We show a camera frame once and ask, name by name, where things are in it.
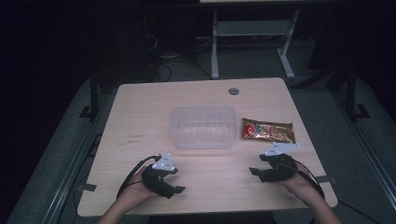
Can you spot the gold snack packet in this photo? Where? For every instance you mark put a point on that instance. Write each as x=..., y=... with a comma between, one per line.
x=268, y=130

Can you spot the grey tape piece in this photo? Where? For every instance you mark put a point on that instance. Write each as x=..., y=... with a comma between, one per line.
x=88, y=187
x=327, y=179

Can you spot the white metal stand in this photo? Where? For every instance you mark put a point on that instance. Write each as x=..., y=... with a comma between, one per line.
x=252, y=29

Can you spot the person's left hand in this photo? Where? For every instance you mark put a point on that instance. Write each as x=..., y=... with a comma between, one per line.
x=137, y=189

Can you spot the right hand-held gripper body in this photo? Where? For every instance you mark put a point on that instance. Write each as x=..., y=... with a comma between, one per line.
x=280, y=168

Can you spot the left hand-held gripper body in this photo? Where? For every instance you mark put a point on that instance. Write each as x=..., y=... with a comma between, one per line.
x=155, y=180

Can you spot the person's right hand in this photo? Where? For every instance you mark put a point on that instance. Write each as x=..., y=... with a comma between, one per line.
x=300, y=184

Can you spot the clear plastic container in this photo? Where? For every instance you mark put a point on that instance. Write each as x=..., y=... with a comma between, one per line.
x=202, y=127

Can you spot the black metal stand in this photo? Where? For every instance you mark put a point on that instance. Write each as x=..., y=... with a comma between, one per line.
x=352, y=96
x=92, y=99

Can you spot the grey metal floor rail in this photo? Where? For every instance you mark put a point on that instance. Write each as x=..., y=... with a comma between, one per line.
x=73, y=174
x=365, y=146

